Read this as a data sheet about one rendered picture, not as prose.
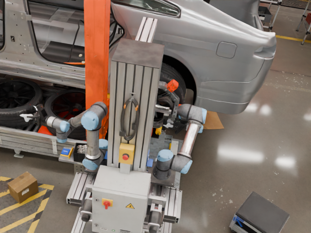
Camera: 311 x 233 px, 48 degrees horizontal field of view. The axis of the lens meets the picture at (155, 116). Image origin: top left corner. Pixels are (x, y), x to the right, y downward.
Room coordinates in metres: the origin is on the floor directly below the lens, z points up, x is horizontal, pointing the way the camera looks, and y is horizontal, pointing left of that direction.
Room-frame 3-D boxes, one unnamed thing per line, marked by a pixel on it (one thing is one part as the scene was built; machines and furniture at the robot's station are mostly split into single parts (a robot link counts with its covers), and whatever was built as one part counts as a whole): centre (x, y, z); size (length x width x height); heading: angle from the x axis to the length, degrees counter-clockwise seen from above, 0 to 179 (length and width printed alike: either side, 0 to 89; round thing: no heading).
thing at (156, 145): (2.86, 0.06, 0.32); 0.40 x 0.30 x 0.28; 88
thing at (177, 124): (2.45, -0.23, 0.86); 0.12 x 0.08 x 0.09; 88
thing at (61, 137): (1.85, 0.66, 1.12); 0.11 x 0.08 x 0.11; 164
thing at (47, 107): (2.91, 0.88, 0.39); 0.66 x 0.66 x 0.24
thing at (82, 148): (2.25, 0.60, 0.51); 0.20 x 0.14 x 0.13; 96
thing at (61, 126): (1.83, 0.67, 1.21); 0.11 x 0.08 x 0.09; 74
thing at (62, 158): (2.25, 0.63, 0.44); 0.43 x 0.17 x 0.03; 88
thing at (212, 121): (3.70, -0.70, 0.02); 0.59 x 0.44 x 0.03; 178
